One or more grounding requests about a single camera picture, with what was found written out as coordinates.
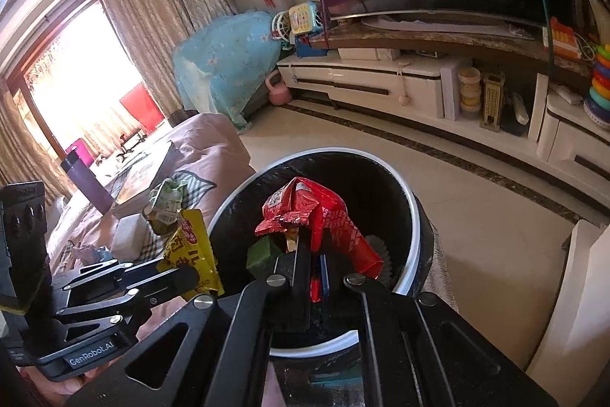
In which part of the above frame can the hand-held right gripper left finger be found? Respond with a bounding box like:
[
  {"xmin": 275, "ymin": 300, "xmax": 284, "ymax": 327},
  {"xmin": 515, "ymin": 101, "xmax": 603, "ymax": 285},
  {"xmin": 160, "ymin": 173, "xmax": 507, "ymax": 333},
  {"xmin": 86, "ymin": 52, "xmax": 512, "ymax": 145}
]
[{"xmin": 62, "ymin": 235, "xmax": 313, "ymax": 407}]

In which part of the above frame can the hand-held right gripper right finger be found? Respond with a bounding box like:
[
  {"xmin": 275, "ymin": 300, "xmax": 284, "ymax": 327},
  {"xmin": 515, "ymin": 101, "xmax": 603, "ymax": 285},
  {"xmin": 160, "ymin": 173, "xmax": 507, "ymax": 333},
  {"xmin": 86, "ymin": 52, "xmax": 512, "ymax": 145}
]
[{"xmin": 318, "ymin": 252, "xmax": 560, "ymax": 407}]

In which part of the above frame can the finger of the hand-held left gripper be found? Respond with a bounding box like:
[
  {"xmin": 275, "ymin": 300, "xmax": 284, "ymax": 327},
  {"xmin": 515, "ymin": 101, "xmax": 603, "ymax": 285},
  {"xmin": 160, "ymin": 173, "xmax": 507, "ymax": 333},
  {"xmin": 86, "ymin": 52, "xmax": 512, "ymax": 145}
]
[
  {"xmin": 55, "ymin": 288, "xmax": 160, "ymax": 334},
  {"xmin": 52, "ymin": 261, "xmax": 201, "ymax": 293}
]

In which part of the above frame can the green carton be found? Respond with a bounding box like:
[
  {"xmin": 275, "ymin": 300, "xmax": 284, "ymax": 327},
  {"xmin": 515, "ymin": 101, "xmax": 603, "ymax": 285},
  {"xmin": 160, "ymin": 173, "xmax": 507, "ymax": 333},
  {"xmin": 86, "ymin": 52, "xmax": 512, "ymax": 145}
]
[{"xmin": 247, "ymin": 236, "xmax": 287, "ymax": 281}]

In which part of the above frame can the red snack wrapper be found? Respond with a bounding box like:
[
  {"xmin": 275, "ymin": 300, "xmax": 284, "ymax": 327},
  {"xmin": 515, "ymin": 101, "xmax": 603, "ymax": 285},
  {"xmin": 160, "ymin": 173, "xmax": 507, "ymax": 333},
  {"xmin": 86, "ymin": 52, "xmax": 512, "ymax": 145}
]
[{"xmin": 255, "ymin": 177, "xmax": 384, "ymax": 303}]

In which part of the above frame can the yellow snack wrapper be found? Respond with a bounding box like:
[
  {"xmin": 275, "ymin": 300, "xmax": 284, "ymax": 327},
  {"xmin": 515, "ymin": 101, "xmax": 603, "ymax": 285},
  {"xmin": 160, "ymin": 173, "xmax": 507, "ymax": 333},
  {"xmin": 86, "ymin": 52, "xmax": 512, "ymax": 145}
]
[{"xmin": 157, "ymin": 208, "xmax": 226, "ymax": 299}]

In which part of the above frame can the white trash bin black liner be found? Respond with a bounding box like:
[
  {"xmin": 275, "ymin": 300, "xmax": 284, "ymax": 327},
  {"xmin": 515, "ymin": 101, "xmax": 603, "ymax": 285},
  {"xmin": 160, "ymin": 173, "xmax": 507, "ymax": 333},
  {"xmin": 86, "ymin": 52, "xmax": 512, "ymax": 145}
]
[{"xmin": 202, "ymin": 148, "xmax": 437, "ymax": 360}]

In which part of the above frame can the white tissue pack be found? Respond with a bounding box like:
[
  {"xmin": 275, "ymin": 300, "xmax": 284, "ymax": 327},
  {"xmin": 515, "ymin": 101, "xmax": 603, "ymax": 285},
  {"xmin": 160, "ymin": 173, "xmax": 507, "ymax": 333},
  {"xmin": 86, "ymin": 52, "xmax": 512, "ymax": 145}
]
[{"xmin": 114, "ymin": 214, "xmax": 148, "ymax": 262}]

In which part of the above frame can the crumpled green white wrapper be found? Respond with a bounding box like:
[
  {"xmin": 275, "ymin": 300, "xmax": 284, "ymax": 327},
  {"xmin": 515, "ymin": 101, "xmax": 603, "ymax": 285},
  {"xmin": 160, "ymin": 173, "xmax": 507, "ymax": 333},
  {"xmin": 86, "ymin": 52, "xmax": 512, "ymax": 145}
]
[{"xmin": 145, "ymin": 178, "xmax": 189, "ymax": 229}]

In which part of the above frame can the purple thermos bottle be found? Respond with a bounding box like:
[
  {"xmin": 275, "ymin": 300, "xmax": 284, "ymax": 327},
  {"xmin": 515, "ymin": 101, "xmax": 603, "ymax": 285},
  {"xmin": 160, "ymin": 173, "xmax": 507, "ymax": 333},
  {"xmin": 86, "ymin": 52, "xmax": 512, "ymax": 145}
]
[{"xmin": 60, "ymin": 150, "xmax": 115, "ymax": 214}]

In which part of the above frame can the stack of children's books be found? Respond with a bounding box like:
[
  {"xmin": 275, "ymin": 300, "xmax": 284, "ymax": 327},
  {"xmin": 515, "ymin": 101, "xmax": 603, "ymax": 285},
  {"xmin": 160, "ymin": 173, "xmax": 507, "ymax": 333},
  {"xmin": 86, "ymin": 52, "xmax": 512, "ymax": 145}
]
[{"xmin": 112, "ymin": 145, "xmax": 179, "ymax": 217}]

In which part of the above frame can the beige patterned curtain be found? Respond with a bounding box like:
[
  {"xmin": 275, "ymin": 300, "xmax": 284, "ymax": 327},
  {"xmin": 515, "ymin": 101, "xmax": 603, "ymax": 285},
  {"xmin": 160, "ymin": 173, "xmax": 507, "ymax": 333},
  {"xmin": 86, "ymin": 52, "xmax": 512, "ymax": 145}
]
[
  {"xmin": 0, "ymin": 87, "xmax": 63, "ymax": 198},
  {"xmin": 95, "ymin": 0, "xmax": 239, "ymax": 117}
]

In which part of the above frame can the magenta chair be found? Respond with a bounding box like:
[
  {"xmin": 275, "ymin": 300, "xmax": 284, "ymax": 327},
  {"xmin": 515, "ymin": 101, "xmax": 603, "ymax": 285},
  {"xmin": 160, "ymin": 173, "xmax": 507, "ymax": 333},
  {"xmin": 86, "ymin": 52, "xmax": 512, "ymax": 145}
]
[{"xmin": 64, "ymin": 138, "xmax": 96, "ymax": 169}]

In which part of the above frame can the red chair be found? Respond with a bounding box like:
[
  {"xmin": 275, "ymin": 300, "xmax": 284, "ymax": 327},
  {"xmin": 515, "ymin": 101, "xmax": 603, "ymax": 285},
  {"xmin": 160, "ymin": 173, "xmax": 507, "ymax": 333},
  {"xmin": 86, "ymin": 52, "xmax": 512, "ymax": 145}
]
[{"xmin": 119, "ymin": 83, "xmax": 165, "ymax": 136}]

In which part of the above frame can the pink kettlebell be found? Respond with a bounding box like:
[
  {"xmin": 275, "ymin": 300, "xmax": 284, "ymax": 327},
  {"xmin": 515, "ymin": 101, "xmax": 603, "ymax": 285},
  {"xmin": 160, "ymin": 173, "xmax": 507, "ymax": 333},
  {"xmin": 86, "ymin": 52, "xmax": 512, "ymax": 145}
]
[{"xmin": 264, "ymin": 71, "xmax": 291, "ymax": 105}]

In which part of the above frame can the white TV cabinet brown top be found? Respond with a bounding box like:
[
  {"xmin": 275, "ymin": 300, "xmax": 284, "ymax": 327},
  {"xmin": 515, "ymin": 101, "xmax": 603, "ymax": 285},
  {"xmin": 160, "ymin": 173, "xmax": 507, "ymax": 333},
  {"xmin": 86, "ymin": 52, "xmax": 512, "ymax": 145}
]
[{"xmin": 276, "ymin": 18, "xmax": 610, "ymax": 179}]

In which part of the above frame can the blue toy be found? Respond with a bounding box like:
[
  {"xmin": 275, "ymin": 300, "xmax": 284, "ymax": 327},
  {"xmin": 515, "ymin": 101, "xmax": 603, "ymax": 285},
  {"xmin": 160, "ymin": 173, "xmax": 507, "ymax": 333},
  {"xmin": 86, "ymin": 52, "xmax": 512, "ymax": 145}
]
[{"xmin": 293, "ymin": 36, "xmax": 329, "ymax": 57}]

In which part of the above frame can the blue floral cover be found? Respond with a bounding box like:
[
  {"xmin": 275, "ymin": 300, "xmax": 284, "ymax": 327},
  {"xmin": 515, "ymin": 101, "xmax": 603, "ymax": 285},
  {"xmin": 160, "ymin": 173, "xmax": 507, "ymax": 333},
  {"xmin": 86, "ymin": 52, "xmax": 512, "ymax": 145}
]
[{"xmin": 172, "ymin": 10, "xmax": 282, "ymax": 131}]

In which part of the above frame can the wooden lattice box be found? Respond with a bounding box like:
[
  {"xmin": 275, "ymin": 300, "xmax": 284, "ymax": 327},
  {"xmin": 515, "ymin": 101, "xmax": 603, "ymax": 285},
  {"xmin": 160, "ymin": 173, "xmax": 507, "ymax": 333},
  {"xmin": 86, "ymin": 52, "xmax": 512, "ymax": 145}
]
[{"xmin": 479, "ymin": 72, "xmax": 506, "ymax": 132}]

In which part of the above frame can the white side cabinet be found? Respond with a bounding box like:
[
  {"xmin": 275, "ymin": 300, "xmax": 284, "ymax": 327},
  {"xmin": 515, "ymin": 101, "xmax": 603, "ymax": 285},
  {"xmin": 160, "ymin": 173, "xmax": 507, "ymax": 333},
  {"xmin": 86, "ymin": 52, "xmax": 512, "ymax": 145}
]
[{"xmin": 524, "ymin": 219, "xmax": 610, "ymax": 393}]

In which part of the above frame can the white toy fan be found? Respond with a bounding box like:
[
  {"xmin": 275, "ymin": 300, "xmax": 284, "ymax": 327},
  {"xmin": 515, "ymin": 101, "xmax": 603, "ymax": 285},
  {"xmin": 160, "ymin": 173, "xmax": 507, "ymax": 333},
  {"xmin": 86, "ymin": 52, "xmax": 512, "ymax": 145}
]
[{"xmin": 273, "ymin": 11, "xmax": 292, "ymax": 43}]

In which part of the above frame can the white remote control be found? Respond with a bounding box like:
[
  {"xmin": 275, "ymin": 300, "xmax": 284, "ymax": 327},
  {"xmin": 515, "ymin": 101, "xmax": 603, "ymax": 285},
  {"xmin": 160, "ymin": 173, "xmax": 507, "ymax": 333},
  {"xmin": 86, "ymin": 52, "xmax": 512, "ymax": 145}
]
[{"xmin": 512, "ymin": 92, "xmax": 530, "ymax": 126}]

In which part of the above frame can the teal toy phone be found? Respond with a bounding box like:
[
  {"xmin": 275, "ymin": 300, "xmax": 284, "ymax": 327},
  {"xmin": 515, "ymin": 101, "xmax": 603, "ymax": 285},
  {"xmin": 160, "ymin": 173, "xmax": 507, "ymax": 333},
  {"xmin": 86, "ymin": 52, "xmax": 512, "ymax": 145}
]
[{"xmin": 288, "ymin": 1, "xmax": 325, "ymax": 37}]

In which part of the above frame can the orange toy piano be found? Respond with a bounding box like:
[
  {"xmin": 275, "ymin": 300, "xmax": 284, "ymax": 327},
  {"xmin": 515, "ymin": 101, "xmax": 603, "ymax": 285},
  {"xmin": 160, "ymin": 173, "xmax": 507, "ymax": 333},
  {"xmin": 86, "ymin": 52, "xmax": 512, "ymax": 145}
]
[{"xmin": 548, "ymin": 17, "xmax": 582, "ymax": 61}]

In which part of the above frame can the colourful stacking ring toy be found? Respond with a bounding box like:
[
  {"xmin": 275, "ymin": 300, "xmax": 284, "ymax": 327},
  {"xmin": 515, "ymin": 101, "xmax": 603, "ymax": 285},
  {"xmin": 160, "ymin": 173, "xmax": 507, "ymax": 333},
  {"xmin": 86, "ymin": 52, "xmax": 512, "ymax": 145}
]
[{"xmin": 584, "ymin": 45, "xmax": 610, "ymax": 131}]

